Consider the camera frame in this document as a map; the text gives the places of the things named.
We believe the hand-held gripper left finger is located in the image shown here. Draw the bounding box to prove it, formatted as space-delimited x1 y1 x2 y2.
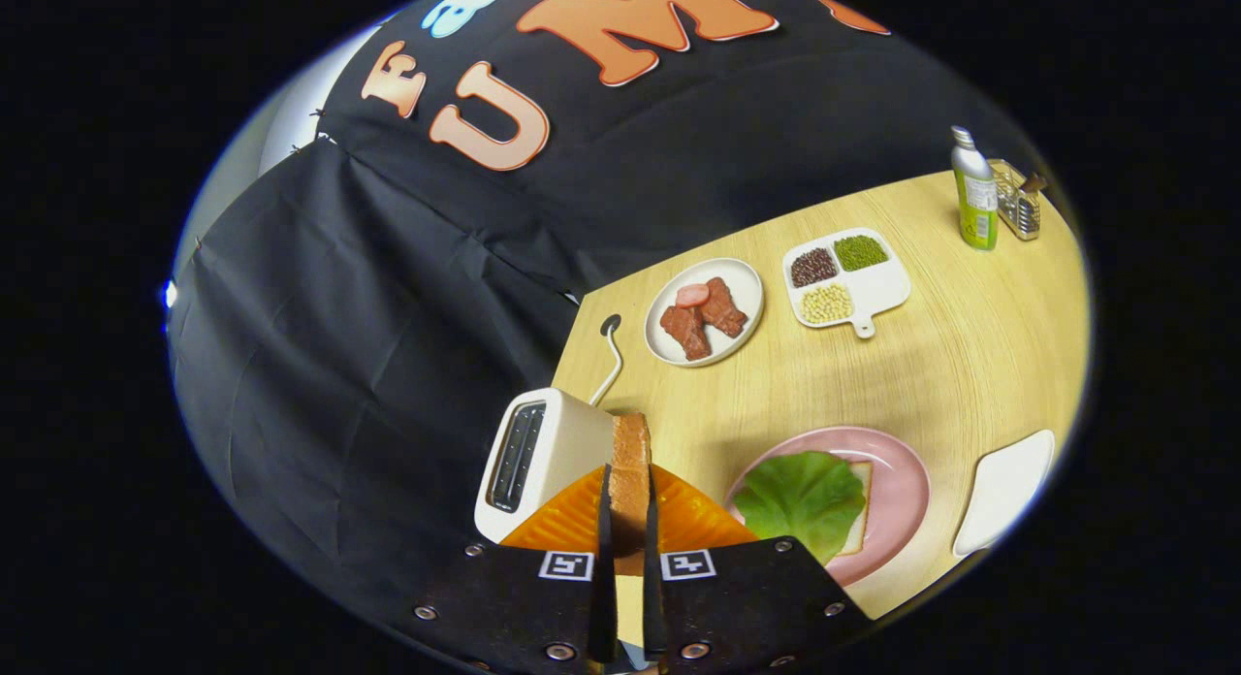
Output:
412 465 620 675

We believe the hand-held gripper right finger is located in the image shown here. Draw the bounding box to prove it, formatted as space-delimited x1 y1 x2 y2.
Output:
640 465 874 675

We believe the toasted bread slice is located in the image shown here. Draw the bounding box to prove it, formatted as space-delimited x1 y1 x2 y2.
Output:
609 413 653 577

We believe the green lettuce leaf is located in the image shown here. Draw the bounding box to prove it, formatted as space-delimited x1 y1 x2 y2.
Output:
732 451 868 566

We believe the white toaster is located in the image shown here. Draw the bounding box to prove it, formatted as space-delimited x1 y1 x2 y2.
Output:
473 387 616 545

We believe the white bread slice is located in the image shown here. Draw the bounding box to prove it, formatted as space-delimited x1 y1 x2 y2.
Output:
834 460 874 557

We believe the brown meat piece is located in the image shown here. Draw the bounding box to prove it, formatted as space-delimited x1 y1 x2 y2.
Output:
700 276 748 339
660 305 714 362

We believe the pink round plate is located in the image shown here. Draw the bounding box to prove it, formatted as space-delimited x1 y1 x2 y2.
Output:
725 426 932 589

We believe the white oval plate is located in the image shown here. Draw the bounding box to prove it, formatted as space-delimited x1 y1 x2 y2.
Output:
644 258 766 368

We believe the pile of yellow soybeans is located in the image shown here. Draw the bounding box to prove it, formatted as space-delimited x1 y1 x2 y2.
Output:
801 283 854 325

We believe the black backdrop cloth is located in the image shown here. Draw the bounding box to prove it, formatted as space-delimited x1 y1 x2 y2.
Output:
167 0 1029 647

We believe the pile of dark red beans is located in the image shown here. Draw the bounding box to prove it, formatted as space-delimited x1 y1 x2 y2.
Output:
790 247 840 288

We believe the white divided dish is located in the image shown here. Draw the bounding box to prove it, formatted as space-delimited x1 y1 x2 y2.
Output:
781 227 912 340

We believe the white square plate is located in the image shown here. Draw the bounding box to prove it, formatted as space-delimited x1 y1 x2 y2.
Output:
952 429 1056 560

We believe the pile of green mung beans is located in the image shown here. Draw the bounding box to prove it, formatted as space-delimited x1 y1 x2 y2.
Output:
834 234 889 273

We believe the silver bottle with green label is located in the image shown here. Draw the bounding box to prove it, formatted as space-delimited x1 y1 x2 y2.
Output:
950 125 1000 251

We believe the white toaster cable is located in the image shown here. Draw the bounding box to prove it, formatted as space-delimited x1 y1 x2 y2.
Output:
589 313 624 407

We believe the metal wire basket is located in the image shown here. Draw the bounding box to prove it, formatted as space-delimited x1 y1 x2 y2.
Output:
989 158 1043 241

